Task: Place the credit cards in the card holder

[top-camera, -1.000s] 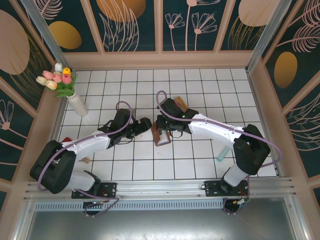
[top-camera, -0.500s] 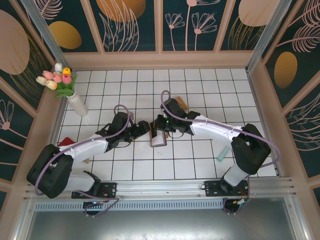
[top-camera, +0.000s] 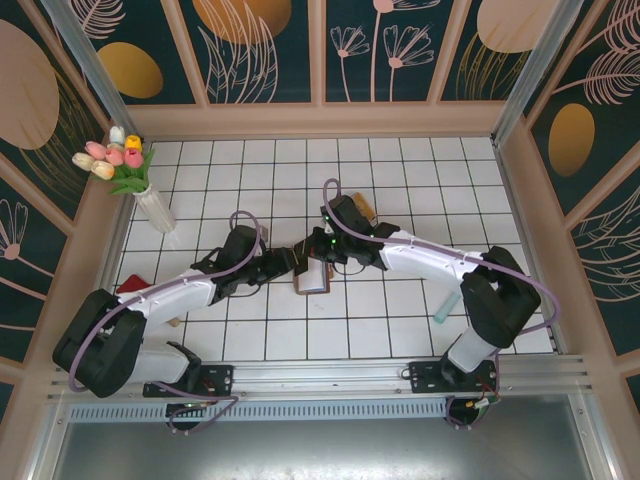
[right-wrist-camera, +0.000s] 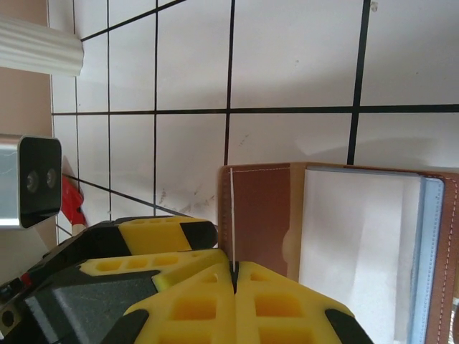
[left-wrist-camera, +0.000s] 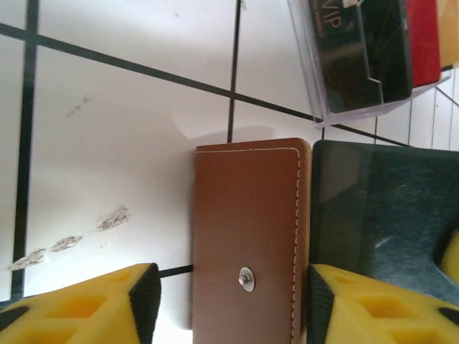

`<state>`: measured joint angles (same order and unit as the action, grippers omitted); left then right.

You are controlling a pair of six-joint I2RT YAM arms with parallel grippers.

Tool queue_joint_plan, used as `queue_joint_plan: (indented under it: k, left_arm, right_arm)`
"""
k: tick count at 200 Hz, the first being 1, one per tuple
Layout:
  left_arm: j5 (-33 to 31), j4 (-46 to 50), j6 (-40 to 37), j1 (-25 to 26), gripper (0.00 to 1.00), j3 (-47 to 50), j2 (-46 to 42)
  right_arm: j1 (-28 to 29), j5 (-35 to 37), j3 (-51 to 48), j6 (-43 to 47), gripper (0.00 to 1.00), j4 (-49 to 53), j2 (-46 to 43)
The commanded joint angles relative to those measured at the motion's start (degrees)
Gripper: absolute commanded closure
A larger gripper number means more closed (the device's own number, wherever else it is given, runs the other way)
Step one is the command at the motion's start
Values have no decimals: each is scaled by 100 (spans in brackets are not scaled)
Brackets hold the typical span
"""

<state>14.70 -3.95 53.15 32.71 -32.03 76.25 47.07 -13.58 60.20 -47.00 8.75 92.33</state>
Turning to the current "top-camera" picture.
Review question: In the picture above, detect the wall panel with feather leaves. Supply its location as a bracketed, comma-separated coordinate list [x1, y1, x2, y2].
[177, 0, 321, 106]

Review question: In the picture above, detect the red and yellow box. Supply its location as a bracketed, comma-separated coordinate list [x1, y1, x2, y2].
[349, 191, 380, 222]

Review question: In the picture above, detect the wall panel with flower outlines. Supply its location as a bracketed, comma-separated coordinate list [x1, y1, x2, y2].
[319, 0, 454, 106]

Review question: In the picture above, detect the red flat pouch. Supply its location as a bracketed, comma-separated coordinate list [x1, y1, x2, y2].
[117, 273, 151, 294]

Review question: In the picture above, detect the teal plastic tube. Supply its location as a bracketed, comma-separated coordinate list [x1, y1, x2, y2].
[432, 292, 461, 327]

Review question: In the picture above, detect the wall panel with gold egg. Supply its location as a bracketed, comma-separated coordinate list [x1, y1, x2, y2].
[519, 0, 640, 221]

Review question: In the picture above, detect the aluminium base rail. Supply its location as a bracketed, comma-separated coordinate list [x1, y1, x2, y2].
[47, 353, 596, 401]

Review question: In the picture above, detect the wall panel with beige circle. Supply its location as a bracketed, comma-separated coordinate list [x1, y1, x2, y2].
[438, 0, 576, 104]

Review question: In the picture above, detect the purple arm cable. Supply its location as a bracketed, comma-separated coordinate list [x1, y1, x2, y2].
[322, 178, 561, 432]
[67, 209, 271, 436]

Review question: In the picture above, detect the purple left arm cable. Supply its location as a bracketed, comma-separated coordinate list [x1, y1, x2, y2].
[67, 209, 271, 436]

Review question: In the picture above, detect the grey metal sheet panel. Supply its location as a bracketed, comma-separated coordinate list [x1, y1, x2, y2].
[29, 394, 616, 480]

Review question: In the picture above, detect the artificial tulip bouquet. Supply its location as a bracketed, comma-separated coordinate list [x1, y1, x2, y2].
[71, 124, 157, 197]

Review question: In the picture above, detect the white ribbed ceramic vase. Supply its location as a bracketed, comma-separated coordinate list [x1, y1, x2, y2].
[134, 183, 177, 234]

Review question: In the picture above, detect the wall panel with gold oval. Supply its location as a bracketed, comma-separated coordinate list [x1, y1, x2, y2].
[52, 0, 210, 107]

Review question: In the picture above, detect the wall panel with large beige oval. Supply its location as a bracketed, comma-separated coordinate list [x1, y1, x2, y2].
[0, 0, 114, 226]

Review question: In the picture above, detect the aluminium corner post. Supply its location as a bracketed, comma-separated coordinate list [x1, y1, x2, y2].
[40, 0, 147, 144]
[490, 0, 596, 147]

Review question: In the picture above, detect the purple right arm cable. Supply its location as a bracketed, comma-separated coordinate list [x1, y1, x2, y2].
[322, 178, 561, 432]

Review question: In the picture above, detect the perforated grey cable duct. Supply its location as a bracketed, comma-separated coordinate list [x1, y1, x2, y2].
[67, 399, 451, 422]

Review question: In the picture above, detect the dark floral wall panel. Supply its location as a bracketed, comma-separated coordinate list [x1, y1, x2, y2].
[562, 169, 640, 361]
[0, 154, 86, 369]

